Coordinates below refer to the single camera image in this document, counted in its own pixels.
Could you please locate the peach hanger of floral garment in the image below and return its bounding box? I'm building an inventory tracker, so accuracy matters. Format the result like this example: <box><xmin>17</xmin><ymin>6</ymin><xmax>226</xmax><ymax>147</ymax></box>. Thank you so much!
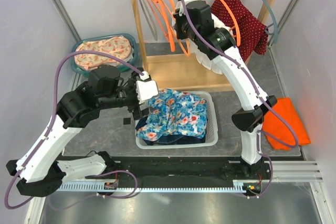
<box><xmin>157</xmin><ymin>0</ymin><xmax>191</xmax><ymax>57</ymax></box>

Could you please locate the blue floral garment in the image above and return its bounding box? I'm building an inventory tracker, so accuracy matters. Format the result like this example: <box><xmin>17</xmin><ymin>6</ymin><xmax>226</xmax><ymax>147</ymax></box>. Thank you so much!
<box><xmin>135</xmin><ymin>89</ymin><xmax>209</xmax><ymax>141</ymax></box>

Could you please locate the white garment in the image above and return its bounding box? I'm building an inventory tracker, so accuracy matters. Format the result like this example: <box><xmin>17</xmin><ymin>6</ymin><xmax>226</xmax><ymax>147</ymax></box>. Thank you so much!
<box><xmin>175</xmin><ymin>0</ymin><xmax>237</xmax><ymax>74</ymax></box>

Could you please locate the orange hanger of denim skirt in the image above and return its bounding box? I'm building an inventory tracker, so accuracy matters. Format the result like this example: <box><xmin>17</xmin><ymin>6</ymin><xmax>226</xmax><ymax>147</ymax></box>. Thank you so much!
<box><xmin>146</xmin><ymin>0</ymin><xmax>175</xmax><ymax>52</ymax></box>

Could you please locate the beige clothes hanger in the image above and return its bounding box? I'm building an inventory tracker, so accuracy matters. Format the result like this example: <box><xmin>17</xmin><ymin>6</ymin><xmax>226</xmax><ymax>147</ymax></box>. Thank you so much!
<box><xmin>139</xmin><ymin>0</ymin><xmax>158</xmax><ymax>41</ymax></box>

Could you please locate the blue denim skirt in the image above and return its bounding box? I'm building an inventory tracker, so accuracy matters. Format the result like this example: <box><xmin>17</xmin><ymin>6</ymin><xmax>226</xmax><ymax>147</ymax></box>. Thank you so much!
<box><xmin>135</xmin><ymin>117</ymin><xmax>207</xmax><ymax>146</ymax></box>

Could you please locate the red dotted garment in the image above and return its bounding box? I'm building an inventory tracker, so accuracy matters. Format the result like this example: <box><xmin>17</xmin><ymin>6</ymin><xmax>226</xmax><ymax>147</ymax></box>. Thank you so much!
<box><xmin>224</xmin><ymin>0</ymin><xmax>268</xmax><ymax>61</ymax></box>

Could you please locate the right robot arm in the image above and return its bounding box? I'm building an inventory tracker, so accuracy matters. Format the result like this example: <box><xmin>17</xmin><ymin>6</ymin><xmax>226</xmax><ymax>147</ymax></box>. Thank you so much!
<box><xmin>173</xmin><ymin>0</ymin><xmax>277</xmax><ymax>179</ymax></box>

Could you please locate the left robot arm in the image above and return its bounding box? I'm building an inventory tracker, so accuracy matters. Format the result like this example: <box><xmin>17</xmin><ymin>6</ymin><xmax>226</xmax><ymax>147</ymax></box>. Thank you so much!
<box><xmin>6</xmin><ymin>65</ymin><xmax>159</xmax><ymax>197</ymax></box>

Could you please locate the small black floor marker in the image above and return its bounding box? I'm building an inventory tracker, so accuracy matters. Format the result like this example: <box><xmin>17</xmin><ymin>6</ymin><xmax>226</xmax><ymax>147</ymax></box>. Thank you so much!
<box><xmin>123</xmin><ymin>118</ymin><xmax>131</xmax><ymax>125</ymax></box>

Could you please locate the wooden clothes rack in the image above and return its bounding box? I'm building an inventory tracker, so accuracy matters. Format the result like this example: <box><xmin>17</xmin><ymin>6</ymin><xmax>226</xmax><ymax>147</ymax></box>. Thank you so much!
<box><xmin>131</xmin><ymin>0</ymin><xmax>279</xmax><ymax>92</ymax></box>

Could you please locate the teal tub with clothes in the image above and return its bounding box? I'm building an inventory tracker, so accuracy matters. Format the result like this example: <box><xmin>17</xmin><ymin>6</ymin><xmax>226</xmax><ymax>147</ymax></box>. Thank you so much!
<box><xmin>70</xmin><ymin>34</ymin><xmax>139</xmax><ymax>77</ymax></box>

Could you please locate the white plastic basket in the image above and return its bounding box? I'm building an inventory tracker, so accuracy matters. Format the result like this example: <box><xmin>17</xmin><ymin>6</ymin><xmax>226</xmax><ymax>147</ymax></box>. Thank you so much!
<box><xmin>135</xmin><ymin>91</ymin><xmax>218</xmax><ymax>150</ymax></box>

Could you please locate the orange folded cloth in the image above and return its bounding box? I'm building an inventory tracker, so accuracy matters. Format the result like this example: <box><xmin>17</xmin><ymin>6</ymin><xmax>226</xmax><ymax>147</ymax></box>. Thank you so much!
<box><xmin>262</xmin><ymin>98</ymin><xmax>311</xmax><ymax>146</ymax></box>

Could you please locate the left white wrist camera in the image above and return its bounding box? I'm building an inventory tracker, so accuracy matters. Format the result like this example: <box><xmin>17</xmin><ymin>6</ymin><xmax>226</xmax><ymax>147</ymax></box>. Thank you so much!
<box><xmin>135</xmin><ymin>71</ymin><xmax>159</xmax><ymax>104</ymax></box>

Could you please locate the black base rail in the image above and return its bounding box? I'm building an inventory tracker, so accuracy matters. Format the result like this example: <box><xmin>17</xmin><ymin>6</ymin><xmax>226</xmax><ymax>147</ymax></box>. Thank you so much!
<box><xmin>60</xmin><ymin>154</ymin><xmax>272</xmax><ymax>189</ymax></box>

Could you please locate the light blue cable duct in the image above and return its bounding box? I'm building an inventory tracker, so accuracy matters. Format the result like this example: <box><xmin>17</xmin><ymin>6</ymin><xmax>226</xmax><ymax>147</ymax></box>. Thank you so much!
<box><xmin>57</xmin><ymin>180</ymin><xmax>246</xmax><ymax>193</ymax></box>

